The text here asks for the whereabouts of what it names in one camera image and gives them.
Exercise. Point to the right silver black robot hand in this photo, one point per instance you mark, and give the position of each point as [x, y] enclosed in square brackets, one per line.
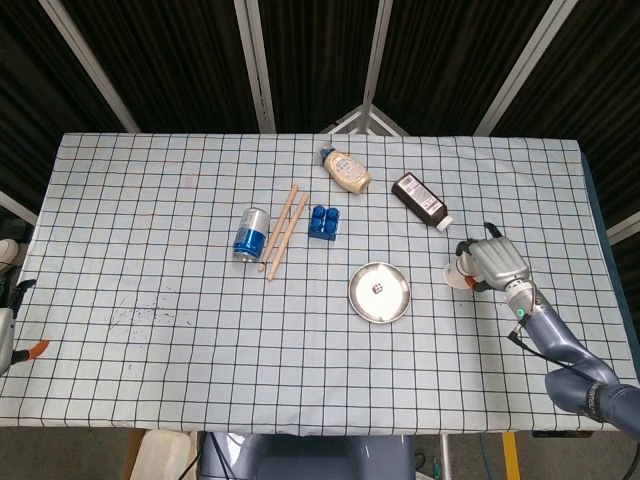
[500, 260]

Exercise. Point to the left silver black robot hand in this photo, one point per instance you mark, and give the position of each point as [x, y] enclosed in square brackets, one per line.
[5, 335]

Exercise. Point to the white paper cup blue stripe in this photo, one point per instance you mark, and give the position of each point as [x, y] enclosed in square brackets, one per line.
[456, 274]

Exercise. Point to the round stainless steel plate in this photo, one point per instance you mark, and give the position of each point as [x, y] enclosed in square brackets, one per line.
[395, 300]

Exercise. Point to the white die red dots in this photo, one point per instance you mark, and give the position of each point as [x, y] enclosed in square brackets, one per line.
[376, 289]

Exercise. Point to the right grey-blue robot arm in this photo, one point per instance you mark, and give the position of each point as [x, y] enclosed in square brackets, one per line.
[555, 340]

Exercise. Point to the white shoe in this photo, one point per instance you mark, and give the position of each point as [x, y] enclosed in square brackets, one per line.
[9, 250]

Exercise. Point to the dark brown bottle white cap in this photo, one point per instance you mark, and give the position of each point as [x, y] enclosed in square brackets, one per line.
[420, 200]

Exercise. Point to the cream sauce squeeze bottle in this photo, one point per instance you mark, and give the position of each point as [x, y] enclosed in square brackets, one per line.
[347, 170]

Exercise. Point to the blue toy building brick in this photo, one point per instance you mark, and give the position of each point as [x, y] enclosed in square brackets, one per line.
[324, 224]

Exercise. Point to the checkered light blue tablecloth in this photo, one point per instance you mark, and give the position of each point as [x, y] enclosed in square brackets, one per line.
[200, 350]

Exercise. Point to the white plastic container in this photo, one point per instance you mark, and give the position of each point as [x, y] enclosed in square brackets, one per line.
[167, 455]

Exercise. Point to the grey metal table leg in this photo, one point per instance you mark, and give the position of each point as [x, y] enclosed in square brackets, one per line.
[444, 457]

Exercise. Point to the plain wooden drumstick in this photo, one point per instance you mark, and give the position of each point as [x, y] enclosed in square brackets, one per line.
[289, 235]

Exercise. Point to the blue silver drink can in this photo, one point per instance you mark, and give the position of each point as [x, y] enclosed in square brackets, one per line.
[250, 235]

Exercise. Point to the grey-blue robot torso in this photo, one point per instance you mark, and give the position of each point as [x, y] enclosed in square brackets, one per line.
[310, 457]

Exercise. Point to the black pleated curtain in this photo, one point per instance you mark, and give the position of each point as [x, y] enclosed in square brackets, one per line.
[175, 50]

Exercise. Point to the white metal frame bar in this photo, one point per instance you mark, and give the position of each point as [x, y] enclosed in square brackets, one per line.
[625, 227]
[17, 207]

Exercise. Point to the white triangular frame brace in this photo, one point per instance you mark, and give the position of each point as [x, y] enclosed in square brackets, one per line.
[367, 117]

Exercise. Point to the white metal frame post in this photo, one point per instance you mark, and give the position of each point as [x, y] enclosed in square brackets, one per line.
[90, 70]
[257, 70]
[525, 65]
[375, 60]

